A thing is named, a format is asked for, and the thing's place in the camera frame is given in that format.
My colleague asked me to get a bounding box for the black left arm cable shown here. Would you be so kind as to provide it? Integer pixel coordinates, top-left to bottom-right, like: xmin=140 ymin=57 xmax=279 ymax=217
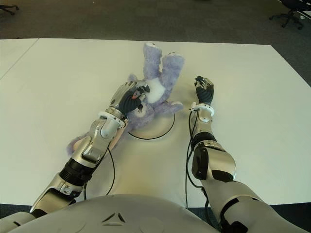
xmin=82 ymin=148 xmax=115 ymax=199

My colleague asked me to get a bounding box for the white plate black rim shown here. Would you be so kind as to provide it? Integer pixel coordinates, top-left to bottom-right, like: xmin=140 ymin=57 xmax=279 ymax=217
xmin=128 ymin=113 xmax=176 ymax=140

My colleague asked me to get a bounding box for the robot torso silver shell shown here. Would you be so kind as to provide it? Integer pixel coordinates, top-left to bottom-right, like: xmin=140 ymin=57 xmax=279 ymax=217
xmin=9 ymin=194 xmax=219 ymax=233

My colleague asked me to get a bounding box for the black mesh office chair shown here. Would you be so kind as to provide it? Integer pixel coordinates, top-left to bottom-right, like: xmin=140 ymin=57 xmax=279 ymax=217
xmin=269 ymin=0 xmax=311 ymax=30

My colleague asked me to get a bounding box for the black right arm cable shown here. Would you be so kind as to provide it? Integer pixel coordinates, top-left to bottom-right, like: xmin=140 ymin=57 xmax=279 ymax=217
xmin=186 ymin=109 xmax=209 ymax=211

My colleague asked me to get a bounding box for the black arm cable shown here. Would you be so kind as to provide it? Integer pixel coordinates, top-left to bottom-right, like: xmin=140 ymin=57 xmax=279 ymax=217
xmin=82 ymin=148 xmax=115 ymax=199
xmin=186 ymin=109 xmax=209 ymax=211

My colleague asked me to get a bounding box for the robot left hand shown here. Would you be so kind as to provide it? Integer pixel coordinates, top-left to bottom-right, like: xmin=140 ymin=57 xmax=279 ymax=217
xmin=109 ymin=81 xmax=151 ymax=117

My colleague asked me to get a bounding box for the purple plush bunny doll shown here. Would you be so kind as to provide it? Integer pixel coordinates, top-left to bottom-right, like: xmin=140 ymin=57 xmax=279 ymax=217
xmin=67 ymin=42 xmax=187 ymax=156

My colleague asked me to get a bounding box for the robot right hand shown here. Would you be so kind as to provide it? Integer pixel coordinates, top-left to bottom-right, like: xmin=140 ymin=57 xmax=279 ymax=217
xmin=193 ymin=75 xmax=215 ymax=106

